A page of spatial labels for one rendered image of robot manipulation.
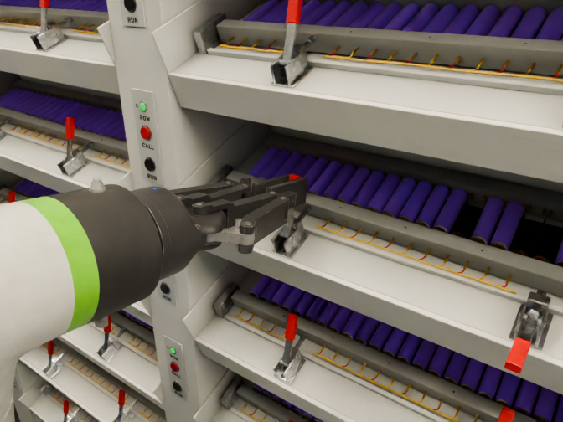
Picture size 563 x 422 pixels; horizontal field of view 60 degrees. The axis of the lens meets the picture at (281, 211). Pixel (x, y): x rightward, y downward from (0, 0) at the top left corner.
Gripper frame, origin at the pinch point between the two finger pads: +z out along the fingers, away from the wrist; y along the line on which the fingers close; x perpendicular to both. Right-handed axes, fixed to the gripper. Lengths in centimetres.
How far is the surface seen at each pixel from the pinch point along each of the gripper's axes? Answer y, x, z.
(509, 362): 26.3, -6.5, -5.0
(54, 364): -70, -63, 12
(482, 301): 22.1, -6.5, 4.3
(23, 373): -86, -74, 13
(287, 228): 0.2, -4.5, 2.1
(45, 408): -81, -84, 15
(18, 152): -60, -7, 3
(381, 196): 7.5, -0.5, 10.6
